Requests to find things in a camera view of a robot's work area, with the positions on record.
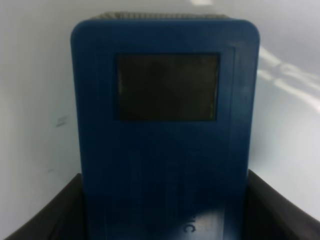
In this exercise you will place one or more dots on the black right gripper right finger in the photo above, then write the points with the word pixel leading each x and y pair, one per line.
pixel 270 216

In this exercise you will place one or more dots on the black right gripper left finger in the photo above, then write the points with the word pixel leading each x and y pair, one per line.
pixel 63 218

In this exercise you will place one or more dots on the blue board eraser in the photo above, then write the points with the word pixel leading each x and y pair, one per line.
pixel 164 110

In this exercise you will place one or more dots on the white whiteboard with aluminium frame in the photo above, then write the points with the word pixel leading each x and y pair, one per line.
pixel 39 147

